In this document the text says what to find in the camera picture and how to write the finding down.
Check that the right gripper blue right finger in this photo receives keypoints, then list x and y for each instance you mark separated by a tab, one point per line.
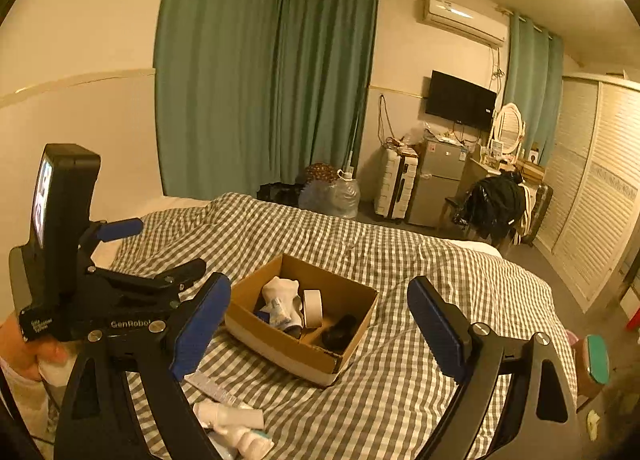
443	326

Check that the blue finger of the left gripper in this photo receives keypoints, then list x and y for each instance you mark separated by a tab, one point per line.
121	229
179	278

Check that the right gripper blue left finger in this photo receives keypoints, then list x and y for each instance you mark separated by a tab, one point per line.
194	324

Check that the white sock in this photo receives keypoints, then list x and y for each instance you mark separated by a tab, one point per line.
283	304

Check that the brown cardboard box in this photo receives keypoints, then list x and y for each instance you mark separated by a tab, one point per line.
296	349

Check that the white tape roll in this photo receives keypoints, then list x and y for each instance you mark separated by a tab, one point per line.
312	309

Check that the black glossy cup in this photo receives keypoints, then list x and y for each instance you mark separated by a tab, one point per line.
337	337

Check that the person's left hand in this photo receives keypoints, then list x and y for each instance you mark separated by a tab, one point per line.
24	357

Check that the grey checked duvet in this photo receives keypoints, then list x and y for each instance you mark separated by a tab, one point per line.
391	395

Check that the white plastic bottle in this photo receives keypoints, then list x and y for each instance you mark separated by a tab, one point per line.
242	429

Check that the black clothes on chair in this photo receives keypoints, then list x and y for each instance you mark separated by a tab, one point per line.
493	206

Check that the teal round stool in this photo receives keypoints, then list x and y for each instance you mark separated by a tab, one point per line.
593	369

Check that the wooden dressing table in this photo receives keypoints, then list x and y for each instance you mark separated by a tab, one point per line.
475	170

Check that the silver mini fridge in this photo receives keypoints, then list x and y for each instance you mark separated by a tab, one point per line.
440	170

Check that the clear water jug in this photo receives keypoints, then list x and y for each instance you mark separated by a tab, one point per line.
336	194

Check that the white suitcase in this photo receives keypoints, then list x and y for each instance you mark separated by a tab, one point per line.
395	182

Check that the brown patterned bag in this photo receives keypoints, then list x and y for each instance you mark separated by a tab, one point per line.
320	172

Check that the white louvred wardrobe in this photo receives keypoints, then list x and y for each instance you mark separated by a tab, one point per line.
593	170

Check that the white oval vanity mirror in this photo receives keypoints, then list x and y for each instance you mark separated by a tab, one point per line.
508	129

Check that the large green curtain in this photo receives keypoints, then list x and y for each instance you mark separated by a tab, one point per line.
251	92

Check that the small green curtain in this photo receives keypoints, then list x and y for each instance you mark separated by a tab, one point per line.
534	82

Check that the white air conditioner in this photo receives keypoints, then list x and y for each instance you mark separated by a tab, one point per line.
463	21

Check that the black wall television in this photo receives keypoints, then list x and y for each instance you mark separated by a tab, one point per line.
460	101

